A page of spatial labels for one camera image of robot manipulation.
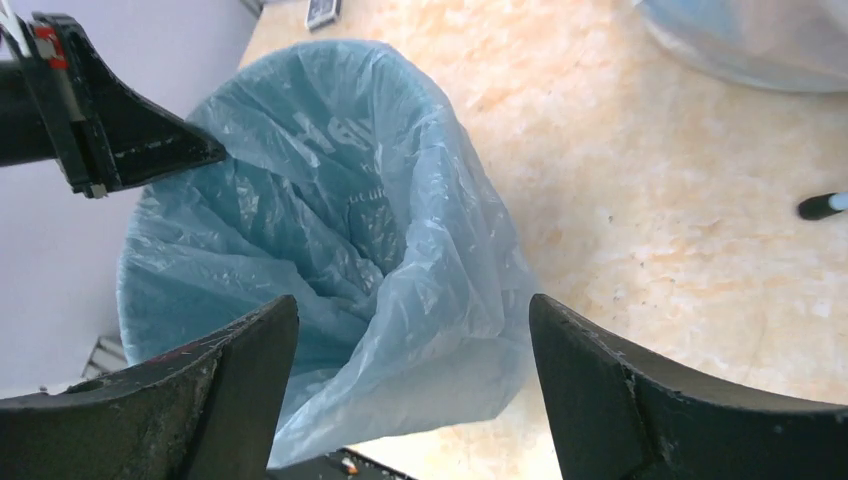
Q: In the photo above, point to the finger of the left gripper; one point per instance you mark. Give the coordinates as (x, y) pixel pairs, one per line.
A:
(107, 137)

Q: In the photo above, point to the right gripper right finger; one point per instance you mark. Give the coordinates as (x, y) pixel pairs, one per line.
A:
(618, 410)

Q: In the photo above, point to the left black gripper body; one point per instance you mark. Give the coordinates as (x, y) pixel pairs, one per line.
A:
(24, 135)

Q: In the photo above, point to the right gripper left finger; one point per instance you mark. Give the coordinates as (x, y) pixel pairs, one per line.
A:
(205, 410)

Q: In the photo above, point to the light blue trash bag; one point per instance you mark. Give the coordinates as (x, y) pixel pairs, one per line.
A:
(349, 184)

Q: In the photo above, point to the large translucent sack of bags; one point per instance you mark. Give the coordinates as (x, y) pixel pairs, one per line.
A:
(789, 46)

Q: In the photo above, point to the playing card deck box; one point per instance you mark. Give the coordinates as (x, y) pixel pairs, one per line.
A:
(321, 13)

